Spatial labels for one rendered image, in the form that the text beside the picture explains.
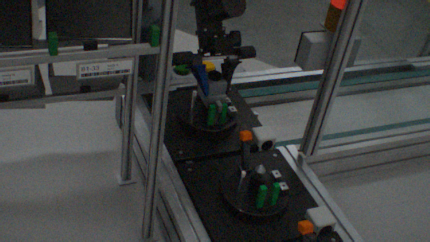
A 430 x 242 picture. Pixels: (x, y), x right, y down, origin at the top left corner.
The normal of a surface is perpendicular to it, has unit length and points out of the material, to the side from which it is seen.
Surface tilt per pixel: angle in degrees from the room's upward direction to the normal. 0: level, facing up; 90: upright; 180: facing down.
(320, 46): 90
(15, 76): 90
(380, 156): 90
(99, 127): 0
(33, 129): 0
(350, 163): 90
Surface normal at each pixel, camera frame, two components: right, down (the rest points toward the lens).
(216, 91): 0.37, 0.61
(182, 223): 0.14, -0.78
